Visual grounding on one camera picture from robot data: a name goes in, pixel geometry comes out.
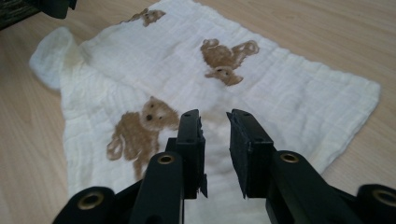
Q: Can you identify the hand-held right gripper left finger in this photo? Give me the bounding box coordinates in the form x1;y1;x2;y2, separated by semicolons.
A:
165;108;208;200

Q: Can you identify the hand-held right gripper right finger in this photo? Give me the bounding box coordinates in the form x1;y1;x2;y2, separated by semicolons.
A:
226;108;276;200

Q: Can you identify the white bear print cloth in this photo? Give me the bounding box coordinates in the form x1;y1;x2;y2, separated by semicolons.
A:
28;0;382;224

